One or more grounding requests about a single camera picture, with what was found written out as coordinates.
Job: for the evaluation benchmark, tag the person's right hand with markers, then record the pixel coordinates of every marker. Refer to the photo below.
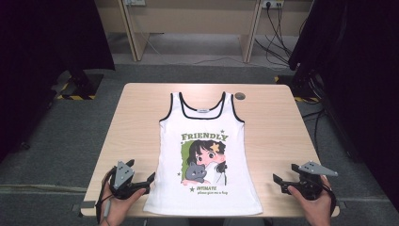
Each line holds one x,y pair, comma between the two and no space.
316,210

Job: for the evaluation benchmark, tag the grey round table grommet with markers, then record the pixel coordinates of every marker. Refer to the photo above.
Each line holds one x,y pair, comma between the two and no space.
240,96

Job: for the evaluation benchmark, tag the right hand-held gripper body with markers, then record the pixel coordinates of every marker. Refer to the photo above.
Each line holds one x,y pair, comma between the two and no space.
313,185

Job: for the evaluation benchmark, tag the wall power socket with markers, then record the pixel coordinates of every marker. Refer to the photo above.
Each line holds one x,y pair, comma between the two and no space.
273,2
135,2

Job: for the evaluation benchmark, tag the black stand base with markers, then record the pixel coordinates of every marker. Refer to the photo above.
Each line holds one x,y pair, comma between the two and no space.
301,88
83,83

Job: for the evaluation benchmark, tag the yellow black hazard tape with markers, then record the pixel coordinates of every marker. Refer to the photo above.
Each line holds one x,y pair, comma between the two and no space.
306,99
75,97

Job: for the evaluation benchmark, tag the grey table bracket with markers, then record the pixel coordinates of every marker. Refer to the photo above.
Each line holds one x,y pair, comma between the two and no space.
87,204
342,204

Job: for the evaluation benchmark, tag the white printed tank top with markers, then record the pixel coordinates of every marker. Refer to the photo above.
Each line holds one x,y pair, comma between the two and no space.
169,188

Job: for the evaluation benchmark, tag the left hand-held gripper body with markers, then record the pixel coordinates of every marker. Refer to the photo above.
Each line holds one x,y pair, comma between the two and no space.
123,175

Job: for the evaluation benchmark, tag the person's left hand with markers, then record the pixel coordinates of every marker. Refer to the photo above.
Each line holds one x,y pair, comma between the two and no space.
114,210

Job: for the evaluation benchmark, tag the black curtain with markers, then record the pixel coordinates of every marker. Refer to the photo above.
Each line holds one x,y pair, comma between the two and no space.
37,62
360,78

